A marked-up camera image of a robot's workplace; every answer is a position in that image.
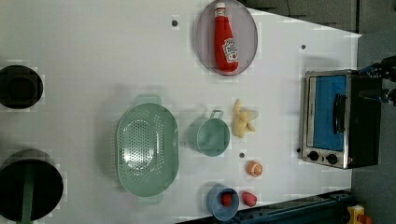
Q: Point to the yellow plush banana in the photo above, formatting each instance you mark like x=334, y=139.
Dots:
x=242, y=120

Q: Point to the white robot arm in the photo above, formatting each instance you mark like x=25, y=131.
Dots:
x=386, y=69

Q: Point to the silver black toaster oven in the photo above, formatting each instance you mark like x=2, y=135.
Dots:
x=341, y=126

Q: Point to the green perforated colander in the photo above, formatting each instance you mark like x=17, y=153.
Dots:
x=147, y=149

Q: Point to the red ketchup bottle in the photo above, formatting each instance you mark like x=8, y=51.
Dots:
x=226, y=53

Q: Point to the grey round plate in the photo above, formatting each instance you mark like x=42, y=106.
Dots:
x=245, y=35

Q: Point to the orange slice toy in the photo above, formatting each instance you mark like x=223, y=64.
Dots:
x=255, y=169

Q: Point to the red strawberry toy in cup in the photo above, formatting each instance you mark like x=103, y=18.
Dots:
x=226, y=199

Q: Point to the blue cup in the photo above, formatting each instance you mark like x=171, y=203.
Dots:
x=214, y=206

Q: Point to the red strawberry toy on table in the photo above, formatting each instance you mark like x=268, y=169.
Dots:
x=249, y=199

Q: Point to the black round pot lower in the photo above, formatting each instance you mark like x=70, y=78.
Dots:
x=46, y=180

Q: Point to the black round pot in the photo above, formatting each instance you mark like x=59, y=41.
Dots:
x=46, y=180
x=20, y=87

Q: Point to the black round pot upper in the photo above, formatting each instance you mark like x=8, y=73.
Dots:
x=20, y=87

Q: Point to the yellow red emergency button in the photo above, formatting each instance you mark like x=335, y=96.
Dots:
x=358, y=216

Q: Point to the green cup with handle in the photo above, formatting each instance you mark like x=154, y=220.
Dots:
x=209, y=136

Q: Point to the blue metal frame rail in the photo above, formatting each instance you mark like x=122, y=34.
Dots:
x=326, y=208

